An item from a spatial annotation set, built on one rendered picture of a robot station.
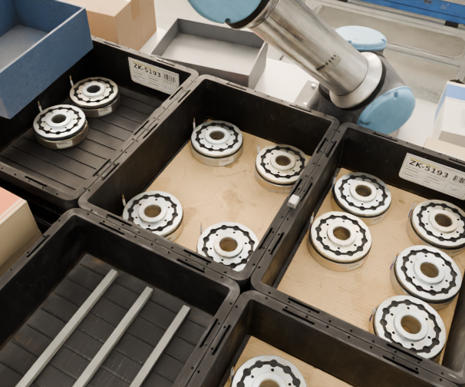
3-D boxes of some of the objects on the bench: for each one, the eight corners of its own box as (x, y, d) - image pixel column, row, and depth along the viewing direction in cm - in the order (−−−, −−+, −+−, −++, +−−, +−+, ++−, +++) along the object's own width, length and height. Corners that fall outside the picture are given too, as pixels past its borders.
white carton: (435, 109, 131) (447, 81, 124) (483, 120, 129) (497, 91, 122) (428, 158, 119) (441, 130, 112) (481, 171, 116) (497, 143, 109)
